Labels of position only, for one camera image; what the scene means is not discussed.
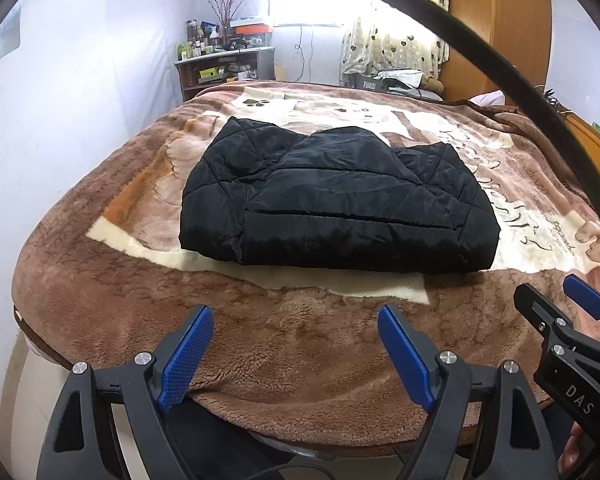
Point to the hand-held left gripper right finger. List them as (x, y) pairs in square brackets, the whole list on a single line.
[(405, 355)]

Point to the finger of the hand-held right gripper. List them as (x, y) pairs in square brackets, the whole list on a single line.
[(585, 295), (535, 305)]

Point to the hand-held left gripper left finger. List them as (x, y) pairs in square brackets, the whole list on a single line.
[(187, 355)]

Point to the black puffer jacket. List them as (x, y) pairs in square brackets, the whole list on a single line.
[(330, 200)]

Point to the person's right hand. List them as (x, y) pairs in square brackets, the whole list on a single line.
[(572, 452)]

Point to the person's dark pants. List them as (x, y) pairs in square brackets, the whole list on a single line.
[(215, 445)]

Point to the brown printed blanket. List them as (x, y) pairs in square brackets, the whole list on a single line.
[(280, 335)]

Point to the wooden nightstand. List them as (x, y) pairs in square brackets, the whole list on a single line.
[(587, 142)]

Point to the white pillow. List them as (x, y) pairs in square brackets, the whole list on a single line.
[(490, 98)]

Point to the brown plush toy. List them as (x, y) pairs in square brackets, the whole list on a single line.
[(430, 84)]

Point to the wooden wardrobe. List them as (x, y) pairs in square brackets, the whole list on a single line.
[(510, 20)]

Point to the wooden shelf unit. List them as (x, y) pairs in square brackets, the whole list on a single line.
[(215, 62)]

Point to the heart print curtain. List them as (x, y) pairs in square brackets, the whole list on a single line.
[(380, 45)]

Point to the cluster of bottles and jars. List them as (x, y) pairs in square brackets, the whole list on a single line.
[(200, 42)]

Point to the orange box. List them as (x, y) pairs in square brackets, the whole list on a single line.
[(250, 25)]

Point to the dried branches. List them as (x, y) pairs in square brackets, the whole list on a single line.
[(227, 5)]

